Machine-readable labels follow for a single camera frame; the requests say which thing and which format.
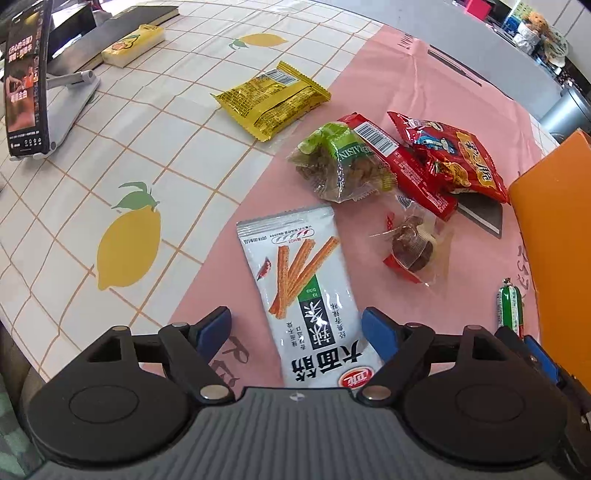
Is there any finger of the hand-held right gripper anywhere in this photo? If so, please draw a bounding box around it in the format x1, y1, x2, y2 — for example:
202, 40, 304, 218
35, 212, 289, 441
495, 325, 532, 365
524, 336, 573, 387

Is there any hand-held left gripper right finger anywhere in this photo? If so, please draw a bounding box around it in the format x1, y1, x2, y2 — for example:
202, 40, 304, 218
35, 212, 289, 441
355, 307, 513, 403

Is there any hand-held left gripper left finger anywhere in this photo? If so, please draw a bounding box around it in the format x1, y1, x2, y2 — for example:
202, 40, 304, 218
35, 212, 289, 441
81, 307, 234, 403

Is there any small green candy stick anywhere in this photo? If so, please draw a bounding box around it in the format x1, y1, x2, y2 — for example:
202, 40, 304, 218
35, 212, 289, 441
496, 278, 525, 339

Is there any white spicy strip snack packet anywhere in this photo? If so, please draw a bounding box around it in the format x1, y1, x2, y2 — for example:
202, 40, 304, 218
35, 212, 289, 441
236, 205, 386, 393

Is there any clear chocolate pastry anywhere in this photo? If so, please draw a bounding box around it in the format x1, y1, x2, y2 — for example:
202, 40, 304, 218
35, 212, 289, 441
369, 196, 455, 284

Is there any orange storage box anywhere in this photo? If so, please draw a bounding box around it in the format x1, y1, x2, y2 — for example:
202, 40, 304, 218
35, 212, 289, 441
508, 130, 591, 370

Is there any long red snack packet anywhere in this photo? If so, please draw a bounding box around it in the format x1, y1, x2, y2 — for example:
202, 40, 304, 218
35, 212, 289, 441
337, 112, 459, 221

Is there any green raisin packet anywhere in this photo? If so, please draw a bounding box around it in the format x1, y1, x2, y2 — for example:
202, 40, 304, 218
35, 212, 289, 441
286, 121, 399, 204

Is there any red crisp snack packet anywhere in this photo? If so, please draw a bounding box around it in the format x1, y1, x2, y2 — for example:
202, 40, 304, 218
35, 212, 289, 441
387, 111, 510, 205

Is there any yellow snack packet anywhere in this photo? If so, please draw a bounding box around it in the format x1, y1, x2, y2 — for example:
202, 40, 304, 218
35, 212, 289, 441
211, 61, 332, 141

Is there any silver trash can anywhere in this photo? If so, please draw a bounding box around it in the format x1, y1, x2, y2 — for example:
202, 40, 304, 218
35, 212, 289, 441
538, 85, 591, 139

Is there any pink place mat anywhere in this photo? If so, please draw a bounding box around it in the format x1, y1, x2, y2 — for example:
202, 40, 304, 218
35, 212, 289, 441
168, 25, 561, 388

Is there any round paper fan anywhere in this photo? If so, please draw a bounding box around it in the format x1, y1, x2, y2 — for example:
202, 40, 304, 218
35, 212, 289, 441
544, 37, 570, 66

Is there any black smartphone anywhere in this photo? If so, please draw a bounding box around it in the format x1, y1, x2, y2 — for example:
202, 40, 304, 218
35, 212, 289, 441
4, 0, 52, 160

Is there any black notebook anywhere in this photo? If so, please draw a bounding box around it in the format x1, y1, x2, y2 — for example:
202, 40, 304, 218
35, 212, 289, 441
46, 4, 180, 75

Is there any teddy bear bouquet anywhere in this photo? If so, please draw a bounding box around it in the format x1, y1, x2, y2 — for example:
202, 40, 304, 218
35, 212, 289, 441
513, 11, 551, 52

